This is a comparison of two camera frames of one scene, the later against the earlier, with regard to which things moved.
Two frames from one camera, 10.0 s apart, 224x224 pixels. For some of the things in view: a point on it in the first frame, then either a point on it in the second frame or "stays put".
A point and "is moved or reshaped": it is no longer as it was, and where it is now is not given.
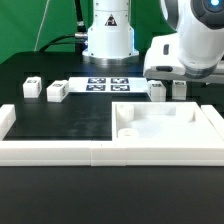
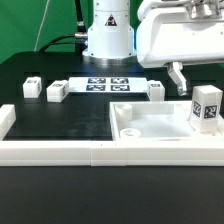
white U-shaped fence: (106, 153) stays put
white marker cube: (179, 90) is moved or reshaped
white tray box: (162, 122) stays put
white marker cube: (157, 90) stays put
